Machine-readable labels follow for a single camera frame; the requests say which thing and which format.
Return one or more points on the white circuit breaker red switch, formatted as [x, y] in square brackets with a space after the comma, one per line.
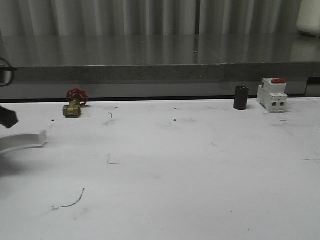
[271, 95]

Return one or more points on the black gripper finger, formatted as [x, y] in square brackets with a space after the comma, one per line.
[8, 118]

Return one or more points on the brass valve with red handwheel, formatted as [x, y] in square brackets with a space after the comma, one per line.
[77, 98]

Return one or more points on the white half-ring pipe clamp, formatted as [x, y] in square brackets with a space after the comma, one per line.
[18, 142]

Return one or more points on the dark brown cylindrical capacitor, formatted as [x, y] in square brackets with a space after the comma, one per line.
[241, 98]

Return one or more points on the white container on counter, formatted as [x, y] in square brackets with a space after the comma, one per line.
[308, 21]

